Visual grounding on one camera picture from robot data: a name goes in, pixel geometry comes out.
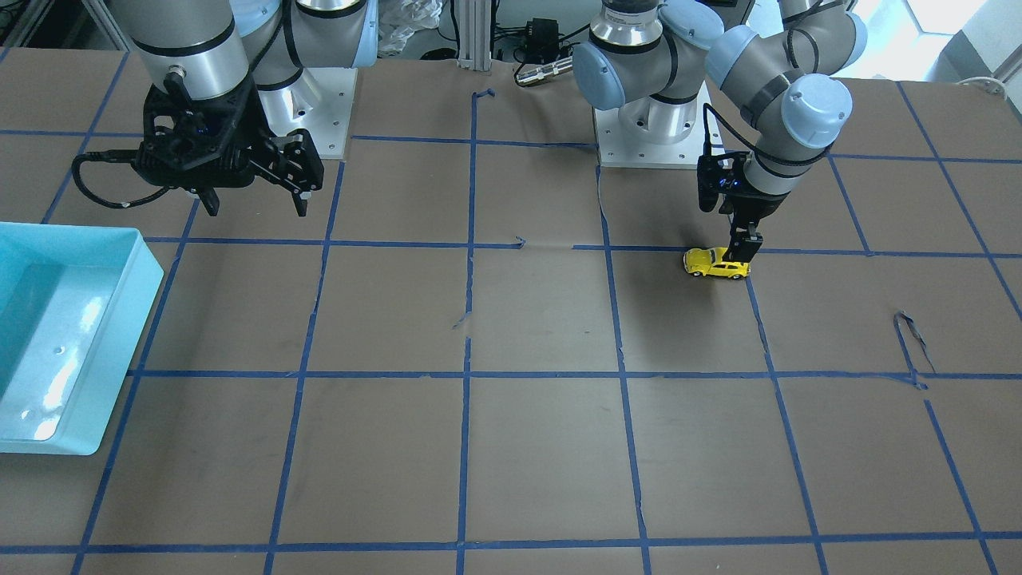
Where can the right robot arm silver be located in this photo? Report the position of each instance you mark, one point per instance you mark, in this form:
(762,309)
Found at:
(216,43)

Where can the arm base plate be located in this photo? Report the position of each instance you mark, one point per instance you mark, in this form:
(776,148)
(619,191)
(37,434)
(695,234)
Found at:
(651,134)
(321,102)

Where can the aluminium frame post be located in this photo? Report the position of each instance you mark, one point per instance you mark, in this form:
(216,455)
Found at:
(475,34)

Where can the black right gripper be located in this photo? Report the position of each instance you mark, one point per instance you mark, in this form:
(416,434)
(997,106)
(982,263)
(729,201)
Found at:
(249,130)

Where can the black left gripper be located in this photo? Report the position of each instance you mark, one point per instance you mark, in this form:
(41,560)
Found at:
(759,204)

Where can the yellow beetle toy car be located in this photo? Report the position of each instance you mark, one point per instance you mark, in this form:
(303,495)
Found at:
(711,262)

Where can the teal plastic bin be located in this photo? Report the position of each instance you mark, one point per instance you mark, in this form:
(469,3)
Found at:
(74,302)

